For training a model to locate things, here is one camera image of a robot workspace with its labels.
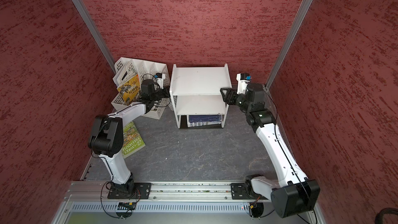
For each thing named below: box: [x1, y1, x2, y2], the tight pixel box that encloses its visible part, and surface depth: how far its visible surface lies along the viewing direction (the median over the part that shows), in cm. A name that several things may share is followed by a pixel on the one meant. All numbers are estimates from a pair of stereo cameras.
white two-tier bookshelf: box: [169, 63, 233, 129], surface depth 79 cm
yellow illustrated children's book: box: [116, 74, 141, 106], surface depth 97 cm
